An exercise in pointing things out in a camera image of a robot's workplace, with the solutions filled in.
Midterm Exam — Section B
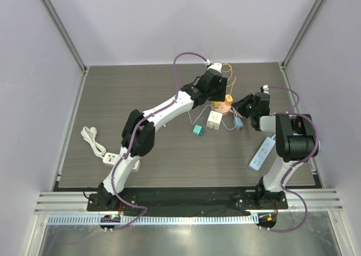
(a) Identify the white USB power strip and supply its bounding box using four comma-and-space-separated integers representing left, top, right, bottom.
103, 152, 140, 171

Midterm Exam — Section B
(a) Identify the yellow charger plug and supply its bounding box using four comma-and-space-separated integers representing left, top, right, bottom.
212, 101, 221, 109

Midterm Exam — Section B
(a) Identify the pink round power socket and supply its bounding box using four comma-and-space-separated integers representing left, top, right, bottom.
211, 101, 231, 115

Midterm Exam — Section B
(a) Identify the light blue charging cable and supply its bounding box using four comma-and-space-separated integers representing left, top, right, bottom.
188, 103, 240, 131

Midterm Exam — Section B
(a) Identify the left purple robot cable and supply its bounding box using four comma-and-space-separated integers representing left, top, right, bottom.
109, 52, 211, 230

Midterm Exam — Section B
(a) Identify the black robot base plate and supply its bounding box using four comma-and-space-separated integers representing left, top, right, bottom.
87, 187, 288, 218

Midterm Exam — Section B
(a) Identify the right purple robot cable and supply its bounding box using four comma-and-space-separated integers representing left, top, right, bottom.
258, 85, 321, 233

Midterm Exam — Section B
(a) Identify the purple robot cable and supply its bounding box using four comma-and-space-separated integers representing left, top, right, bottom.
258, 85, 321, 233
109, 52, 211, 230

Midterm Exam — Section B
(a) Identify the teal plug adapter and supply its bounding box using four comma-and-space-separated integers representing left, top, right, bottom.
192, 125, 204, 136

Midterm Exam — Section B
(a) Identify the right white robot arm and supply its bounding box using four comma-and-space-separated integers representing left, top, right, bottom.
232, 91, 319, 209

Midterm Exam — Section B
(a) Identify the light blue power strip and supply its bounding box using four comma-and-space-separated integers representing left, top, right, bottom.
249, 135, 275, 171

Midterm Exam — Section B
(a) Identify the white slotted cable duct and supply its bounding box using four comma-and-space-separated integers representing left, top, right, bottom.
47, 213, 258, 227

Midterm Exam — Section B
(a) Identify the orange charger plug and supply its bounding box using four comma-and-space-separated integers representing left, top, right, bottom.
224, 94, 233, 106

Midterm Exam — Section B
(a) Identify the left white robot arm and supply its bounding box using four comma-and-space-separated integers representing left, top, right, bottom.
95, 63, 227, 211

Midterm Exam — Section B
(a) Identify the blue USB charger plug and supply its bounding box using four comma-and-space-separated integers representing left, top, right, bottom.
234, 117, 244, 130

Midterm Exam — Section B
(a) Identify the white cube socket adapter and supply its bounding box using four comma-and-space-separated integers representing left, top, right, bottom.
206, 111, 223, 130

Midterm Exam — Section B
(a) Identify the yellow charging cable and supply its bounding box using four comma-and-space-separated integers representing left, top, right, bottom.
221, 63, 237, 98

